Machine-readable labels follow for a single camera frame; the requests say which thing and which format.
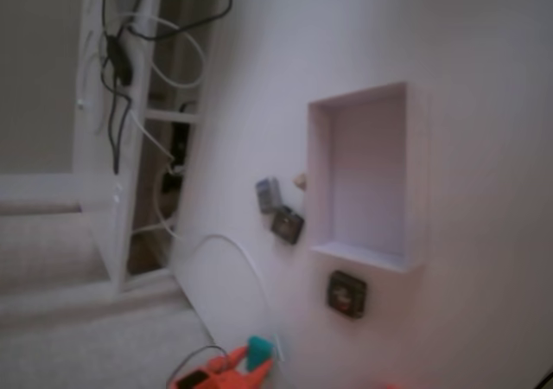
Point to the grey metal tin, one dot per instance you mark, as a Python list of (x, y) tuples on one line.
[(268, 194)]

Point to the small black clear-lid case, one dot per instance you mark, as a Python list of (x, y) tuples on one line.
[(345, 295), (287, 229)]

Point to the green cube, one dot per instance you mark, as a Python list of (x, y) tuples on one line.
[(258, 352)]

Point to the orange moving gripper finger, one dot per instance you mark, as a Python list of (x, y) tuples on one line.
[(235, 356)]

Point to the white cardboard box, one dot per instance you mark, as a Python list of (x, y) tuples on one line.
[(367, 168)]

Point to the cream bear figurine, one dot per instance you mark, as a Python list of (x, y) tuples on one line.
[(300, 181)]

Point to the white furniture frame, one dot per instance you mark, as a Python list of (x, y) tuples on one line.
[(99, 216)]

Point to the orange fixed gripper finger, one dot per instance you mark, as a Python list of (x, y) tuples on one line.
[(260, 374)]

